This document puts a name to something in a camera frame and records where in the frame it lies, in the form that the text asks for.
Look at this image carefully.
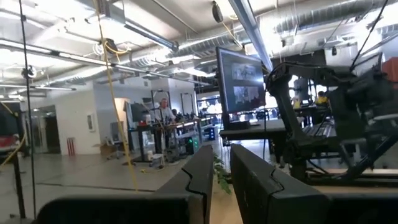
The red box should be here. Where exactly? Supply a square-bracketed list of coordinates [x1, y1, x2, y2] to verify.
[381, 57, 398, 82]

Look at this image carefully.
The black hanging cable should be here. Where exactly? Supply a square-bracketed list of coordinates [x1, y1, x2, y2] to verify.
[17, 0, 38, 219]

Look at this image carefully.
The person seated in distance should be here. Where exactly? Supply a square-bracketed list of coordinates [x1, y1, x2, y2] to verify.
[315, 90, 330, 107]

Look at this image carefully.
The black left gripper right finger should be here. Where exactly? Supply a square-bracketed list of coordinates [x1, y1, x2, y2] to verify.
[230, 143, 398, 224]

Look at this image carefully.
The grey overhead frame beam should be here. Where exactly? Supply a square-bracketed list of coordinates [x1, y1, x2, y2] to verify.
[228, 0, 274, 73]

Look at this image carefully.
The person standing at workbench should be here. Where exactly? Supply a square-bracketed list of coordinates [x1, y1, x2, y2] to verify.
[154, 98, 177, 124]

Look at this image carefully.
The black floor stand pole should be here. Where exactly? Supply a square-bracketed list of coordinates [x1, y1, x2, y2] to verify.
[11, 151, 27, 219]

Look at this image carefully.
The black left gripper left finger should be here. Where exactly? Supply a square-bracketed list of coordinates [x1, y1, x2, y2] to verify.
[32, 144, 214, 224]

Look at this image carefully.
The black ceiling cable reel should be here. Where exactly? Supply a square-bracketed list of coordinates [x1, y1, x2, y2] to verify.
[21, 64, 38, 80]
[101, 38, 119, 56]
[211, 1, 224, 24]

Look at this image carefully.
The black desk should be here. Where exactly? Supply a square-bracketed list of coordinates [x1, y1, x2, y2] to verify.
[219, 119, 338, 142]

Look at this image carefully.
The green leafy plant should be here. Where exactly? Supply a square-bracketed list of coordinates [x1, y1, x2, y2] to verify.
[213, 154, 233, 195]

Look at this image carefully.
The yellow hanging cable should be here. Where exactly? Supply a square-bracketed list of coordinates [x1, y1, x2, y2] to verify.
[92, 0, 139, 192]

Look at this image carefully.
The black computer monitor on stand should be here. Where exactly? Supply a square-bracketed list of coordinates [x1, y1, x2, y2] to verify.
[215, 46, 267, 131]

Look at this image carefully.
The silver ventilation duct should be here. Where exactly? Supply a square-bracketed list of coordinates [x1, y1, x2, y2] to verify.
[272, 0, 398, 35]

